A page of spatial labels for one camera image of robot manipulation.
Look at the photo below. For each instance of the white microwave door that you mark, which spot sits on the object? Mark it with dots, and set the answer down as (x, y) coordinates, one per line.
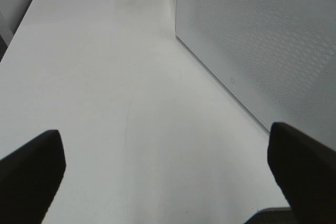
(277, 57)

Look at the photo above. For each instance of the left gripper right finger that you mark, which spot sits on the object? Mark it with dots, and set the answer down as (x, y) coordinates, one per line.
(304, 169)

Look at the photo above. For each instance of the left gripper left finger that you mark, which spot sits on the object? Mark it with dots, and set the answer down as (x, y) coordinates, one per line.
(30, 178)

